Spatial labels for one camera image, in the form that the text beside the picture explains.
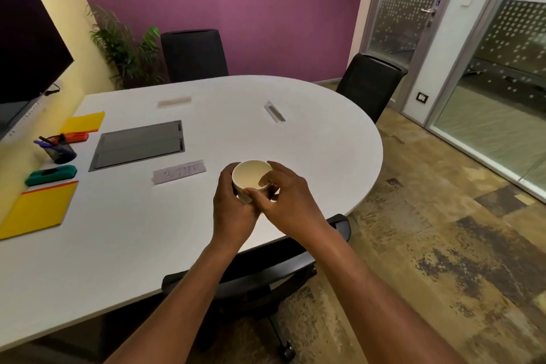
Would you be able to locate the person's right hand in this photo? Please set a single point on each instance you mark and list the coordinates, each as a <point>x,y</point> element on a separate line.
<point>294,206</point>

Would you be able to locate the person's left hand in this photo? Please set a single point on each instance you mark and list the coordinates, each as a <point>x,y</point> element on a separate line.
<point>230,214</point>

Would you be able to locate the person's left thumb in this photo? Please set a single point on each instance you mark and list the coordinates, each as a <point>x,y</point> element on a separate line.
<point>226,180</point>

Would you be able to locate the person's right thumb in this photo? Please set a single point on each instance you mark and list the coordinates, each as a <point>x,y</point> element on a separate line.
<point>255,198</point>

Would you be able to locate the cream paper cup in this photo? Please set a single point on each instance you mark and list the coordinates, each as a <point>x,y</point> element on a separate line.
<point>251,174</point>

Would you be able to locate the person's right forearm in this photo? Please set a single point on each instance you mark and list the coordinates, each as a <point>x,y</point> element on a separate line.
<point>371,304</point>

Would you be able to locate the person's left forearm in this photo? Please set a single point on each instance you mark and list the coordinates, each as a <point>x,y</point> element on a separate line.
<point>179,304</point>

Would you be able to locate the white paper label strip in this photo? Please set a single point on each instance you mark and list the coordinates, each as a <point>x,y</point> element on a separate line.
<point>179,171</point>

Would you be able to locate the black office chair with armrests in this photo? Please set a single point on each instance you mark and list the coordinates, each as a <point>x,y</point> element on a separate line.
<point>260,274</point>

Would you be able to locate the black mesh office chair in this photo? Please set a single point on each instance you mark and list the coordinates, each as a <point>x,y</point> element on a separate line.
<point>194,54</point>
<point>369,82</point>

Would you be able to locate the small yellow notepad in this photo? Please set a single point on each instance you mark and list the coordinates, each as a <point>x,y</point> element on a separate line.
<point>83,122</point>

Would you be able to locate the green potted plant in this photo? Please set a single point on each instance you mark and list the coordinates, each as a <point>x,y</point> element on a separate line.
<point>123,50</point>

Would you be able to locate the black mesh pen holder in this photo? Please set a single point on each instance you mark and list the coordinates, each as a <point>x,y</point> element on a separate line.
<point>60,152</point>

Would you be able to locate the black marker pen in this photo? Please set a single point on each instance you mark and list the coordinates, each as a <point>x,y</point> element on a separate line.
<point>46,140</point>

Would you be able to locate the blue pen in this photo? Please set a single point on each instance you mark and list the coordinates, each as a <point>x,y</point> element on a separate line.
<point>42,145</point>

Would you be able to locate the large yellow notepad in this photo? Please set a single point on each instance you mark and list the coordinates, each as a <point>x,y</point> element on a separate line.
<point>36,210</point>

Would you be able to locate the frosted glass partition panel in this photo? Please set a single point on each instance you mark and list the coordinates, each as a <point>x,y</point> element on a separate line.
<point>497,73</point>

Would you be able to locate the black wall socket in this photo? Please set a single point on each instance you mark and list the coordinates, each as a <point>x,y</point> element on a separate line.
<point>422,97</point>

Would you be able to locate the glass door with grey frame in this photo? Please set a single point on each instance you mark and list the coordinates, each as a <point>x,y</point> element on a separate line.
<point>411,22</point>

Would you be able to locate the black wall television screen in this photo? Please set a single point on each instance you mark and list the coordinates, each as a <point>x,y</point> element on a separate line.
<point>25,35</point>

